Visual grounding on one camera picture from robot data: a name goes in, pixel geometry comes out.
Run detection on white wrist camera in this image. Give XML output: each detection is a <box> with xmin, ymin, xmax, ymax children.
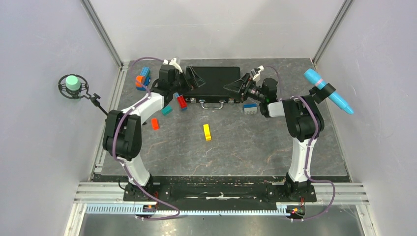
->
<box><xmin>250</xmin><ymin>65</ymin><xmax>264</xmax><ymax>83</ymax></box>
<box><xmin>162</xmin><ymin>58</ymin><xmax>183</xmax><ymax>73</ymax></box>

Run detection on yellow arch block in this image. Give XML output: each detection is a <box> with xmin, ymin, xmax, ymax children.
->
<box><xmin>203</xmin><ymin>124</ymin><xmax>211</xmax><ymax>141</ymax></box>

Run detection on purple cable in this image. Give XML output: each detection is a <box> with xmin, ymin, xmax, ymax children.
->
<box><xmin>264</xmin><ymin>66</ymin><xmax>336</xmax><ymax>222</ymax></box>
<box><xmin>112</xmin><ymin>57</ymin><xmax>180</xmax><ymax>221</ymax></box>

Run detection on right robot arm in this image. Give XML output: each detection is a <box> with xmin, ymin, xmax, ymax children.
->
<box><xmin>224</xmin><ymin>73</ymin><xmax>334</xmax><ymax>201</ymax></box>

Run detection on blue grey lego block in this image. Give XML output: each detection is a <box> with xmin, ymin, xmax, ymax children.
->
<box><xmin>243</xmin><ymin>103</ymin><xmax>258</xmax><ymax>115</ymax></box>

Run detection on black poker chip case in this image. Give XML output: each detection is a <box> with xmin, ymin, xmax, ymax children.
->
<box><xmin>183</xmin><ymin>66</ymin><xmax>241</xmax><ymax>104</ymax></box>

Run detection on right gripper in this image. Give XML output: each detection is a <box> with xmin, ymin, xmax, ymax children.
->
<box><xmin>224</xmin><ymin>73</ymin><xmax>266</xmax><ymax>103</ymax></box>

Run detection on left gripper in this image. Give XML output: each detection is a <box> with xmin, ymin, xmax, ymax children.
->
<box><xmin>170</xmin><ymin>66</ymin><xmax>205</xmax><ymax>96</ymax></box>

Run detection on green microphone on stand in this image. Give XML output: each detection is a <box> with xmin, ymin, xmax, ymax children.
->
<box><xmin>58</xmin><ymin>74</ymin><xmax>108</xmax><ymax>116</ymax></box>

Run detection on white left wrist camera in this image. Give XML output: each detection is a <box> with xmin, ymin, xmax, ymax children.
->
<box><xmin>162</xmin><ymin>58</ymin><xmax>183</xmax><ymax>73</ymax></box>

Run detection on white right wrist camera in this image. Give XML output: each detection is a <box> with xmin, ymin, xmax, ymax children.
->
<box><xmin>250</xmin><ymin>65</ymin><xmax>264</xmax><ymax>83</ymax></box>

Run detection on orange block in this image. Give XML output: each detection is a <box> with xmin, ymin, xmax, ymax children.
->
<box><xmin>151</xmin><ymin>118</ymin><xmax>160</xmax><ymax>130</ymax></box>

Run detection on teal block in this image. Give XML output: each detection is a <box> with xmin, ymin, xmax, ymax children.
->
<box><xmin>161</xmin><ymin>105</ymin><xmax>173</xmax><ymax>116</ymax></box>

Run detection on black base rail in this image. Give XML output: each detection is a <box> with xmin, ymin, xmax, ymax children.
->
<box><xmin>123</xmin><ymin>176</ymin><xmax>317</xmax><ymax>212</ymax></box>

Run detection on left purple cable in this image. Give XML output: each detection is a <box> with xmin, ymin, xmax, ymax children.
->
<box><xmin>112</xmin><ymin>57</ymin><xmax>180</xmax><ymax>221</ymax></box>

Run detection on blue orange toy car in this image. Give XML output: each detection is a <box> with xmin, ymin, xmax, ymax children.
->
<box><xmin>135</xmin><ymin>66</ymin><xmax>151</xmax><ymax>91</ymax></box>

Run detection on blue microphone on stand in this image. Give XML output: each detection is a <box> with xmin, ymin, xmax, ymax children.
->
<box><xmin>303</xmin><ymin>68</ymin><xmax>354</xmax><ymax>115</ymax></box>

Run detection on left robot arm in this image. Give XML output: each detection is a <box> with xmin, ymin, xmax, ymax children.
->
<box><xmin>102</xmin><ymin>65</ymin><xmax>208</xmax><ymax>201</ymax></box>

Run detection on red blue lego block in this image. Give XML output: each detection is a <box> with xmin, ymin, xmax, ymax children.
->
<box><xmin>174</xmin><ymin>92</ymin><xmax>187</xmax><ymax>111</ymax></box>

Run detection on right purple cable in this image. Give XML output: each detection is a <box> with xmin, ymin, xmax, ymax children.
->
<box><xmin>264</xmin><ymin>66</ymin><xmax>336</xmax><ymax>222</ymax></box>

